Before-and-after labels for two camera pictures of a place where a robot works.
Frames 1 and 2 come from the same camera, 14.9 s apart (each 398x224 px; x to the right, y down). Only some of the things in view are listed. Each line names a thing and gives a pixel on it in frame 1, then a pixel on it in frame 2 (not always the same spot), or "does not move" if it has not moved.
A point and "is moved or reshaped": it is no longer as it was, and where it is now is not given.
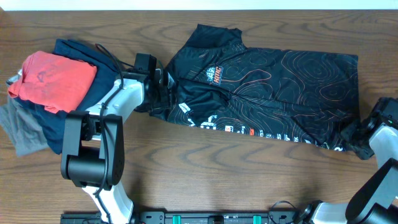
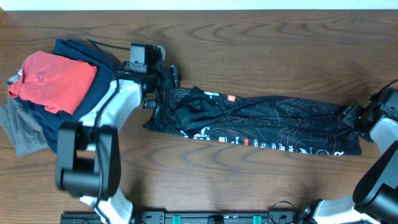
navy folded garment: x=51 y=126 does not move
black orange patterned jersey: x=219 y=83 is moved or reshaped
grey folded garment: x=21 y=129 does not move
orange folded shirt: x=59 y=84 does not move
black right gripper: x=346 y=134 to x=348 y=115
